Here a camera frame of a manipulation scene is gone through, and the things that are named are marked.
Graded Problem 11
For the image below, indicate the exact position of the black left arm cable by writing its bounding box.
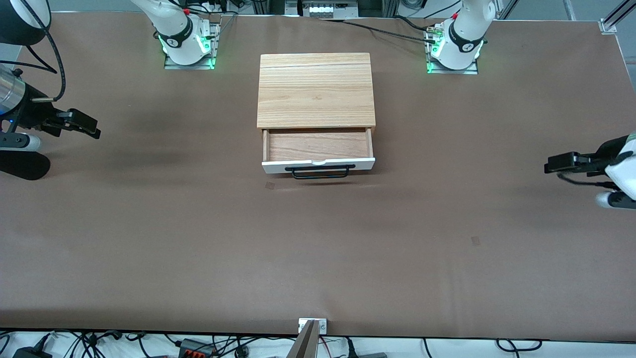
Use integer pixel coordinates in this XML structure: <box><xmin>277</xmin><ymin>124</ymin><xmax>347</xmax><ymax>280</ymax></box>
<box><xmin>556</xmin><ymin>172</ymin><xmax>619</xmax><ymax>190</ymax></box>

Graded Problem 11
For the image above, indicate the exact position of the black metal drawer handle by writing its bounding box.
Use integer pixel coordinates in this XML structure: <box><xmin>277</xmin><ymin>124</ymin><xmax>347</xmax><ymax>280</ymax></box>
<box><xmin>285</xmin><ymin>164</ymin><xmax>356</xmax><ymax>180</ymax></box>

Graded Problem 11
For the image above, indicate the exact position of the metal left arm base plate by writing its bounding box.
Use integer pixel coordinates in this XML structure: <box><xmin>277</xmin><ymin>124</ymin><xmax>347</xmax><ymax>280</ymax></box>
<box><xmin>426</xmin><ymin>24</ymin><xmax>479</xmax><ymax>75</ymax></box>

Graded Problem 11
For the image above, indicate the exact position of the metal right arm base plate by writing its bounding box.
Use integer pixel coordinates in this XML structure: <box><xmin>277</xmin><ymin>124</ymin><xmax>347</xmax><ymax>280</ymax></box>
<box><xmin>164</xmin><ymin>21</ymin><xmax>220</xmax><ymax>71</ymax></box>

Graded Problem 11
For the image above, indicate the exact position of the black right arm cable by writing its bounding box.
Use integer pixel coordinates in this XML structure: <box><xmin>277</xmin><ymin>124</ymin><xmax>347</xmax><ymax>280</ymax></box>
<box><xmin>27</xmin><ymin>0</ymin><xmax>68</xmax><ymax>102</ymax></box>

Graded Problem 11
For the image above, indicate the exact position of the wooden slanted beam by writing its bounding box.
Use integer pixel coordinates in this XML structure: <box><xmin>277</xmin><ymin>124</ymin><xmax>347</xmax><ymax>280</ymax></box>
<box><xmin>287</xmin><ymin>320</ymin><xmax>319</xmax><ymax>358</ymax></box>

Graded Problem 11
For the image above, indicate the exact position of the black orange power strip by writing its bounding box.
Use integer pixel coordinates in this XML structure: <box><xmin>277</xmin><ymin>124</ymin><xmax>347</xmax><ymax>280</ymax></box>
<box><xmin>178</xmin><ymin>339</ymin><xmax>218</xmax><ymax>358</ymax></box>

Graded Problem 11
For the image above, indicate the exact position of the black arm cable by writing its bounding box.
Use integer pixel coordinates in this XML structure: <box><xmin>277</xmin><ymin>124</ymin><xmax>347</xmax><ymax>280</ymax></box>
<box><xmin>556</xmin><ymin>172</ymin><xmax>619</xmax><ymax>190</ymax></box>
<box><xmin>27</xmin><ymin>0</ymin><xmax>68</xmax><ymax>102</ymax></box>

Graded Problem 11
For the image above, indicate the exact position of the black cable across table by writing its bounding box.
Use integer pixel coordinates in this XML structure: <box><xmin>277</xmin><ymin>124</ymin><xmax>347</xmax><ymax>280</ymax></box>
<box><xmin>318</xmin><ymin>16</ymin><xmax>450</xmax><ymax>44</ymax></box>

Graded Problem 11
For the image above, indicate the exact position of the grey power strip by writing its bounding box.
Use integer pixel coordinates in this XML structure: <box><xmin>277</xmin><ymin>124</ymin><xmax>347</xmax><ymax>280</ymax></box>
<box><xmin>300</xmin><ymin>0</ymin><xmax>359</xmax><ymax>19</ymax></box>

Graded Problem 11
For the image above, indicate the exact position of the silver table edge bracket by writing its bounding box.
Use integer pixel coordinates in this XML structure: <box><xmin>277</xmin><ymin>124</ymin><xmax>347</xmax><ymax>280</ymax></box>
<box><xmin>298</xmin><ymin>318</ymin><xmax>328</xmax><ymax>335</ymax></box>

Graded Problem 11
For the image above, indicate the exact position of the black rounded device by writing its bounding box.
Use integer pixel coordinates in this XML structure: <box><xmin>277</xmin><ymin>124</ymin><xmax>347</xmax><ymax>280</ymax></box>
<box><xmin>0</xmin><ymin>149</ymin><xmax>51</xmax><ymax>181</ymax></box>

